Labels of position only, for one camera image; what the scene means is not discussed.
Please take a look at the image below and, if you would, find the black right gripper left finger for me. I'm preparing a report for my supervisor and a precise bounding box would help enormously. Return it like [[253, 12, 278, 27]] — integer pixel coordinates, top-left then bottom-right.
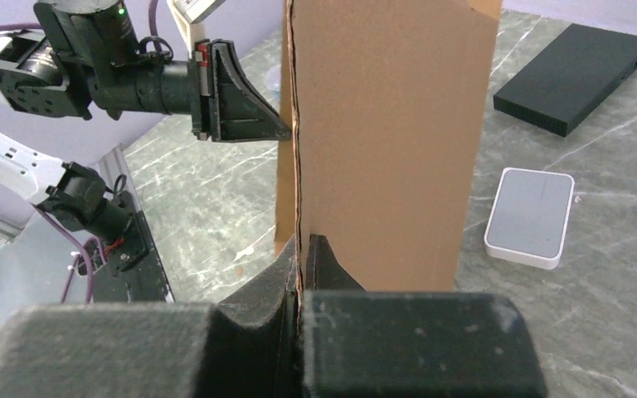
[[0, 240, 297, 397]]

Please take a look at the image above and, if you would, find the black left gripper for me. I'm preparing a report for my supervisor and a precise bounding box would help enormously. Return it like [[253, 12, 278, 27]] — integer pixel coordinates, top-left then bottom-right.
[[137, 39, 291, 143]]

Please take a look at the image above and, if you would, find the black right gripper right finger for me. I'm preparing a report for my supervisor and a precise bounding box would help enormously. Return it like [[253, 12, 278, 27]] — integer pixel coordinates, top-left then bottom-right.
[[301, 235, 548, 397]]

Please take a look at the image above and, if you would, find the brown cardboard box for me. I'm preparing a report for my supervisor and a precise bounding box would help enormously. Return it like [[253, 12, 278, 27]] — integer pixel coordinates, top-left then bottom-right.
[[275, 1, 502, 291]]

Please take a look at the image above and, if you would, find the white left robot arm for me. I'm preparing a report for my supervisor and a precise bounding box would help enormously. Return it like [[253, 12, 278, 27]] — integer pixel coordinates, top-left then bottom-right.
[[0, 1, 290, 272]]

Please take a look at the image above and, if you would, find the white grey router box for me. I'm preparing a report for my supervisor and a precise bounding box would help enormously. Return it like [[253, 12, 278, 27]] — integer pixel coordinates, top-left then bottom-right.
[[484, 167, 575, 270]]

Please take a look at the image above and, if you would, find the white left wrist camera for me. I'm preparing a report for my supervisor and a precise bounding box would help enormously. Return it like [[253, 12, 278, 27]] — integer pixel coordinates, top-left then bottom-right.
[[167, 0, 225, 53]]

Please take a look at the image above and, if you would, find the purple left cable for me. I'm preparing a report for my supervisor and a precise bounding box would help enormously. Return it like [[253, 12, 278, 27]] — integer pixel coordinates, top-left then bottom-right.
[[0, 0, 163, 304]]

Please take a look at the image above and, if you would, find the black flat network switch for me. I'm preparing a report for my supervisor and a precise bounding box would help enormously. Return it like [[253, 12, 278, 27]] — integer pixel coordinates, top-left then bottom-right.
[[493, 24, 637, 138]]

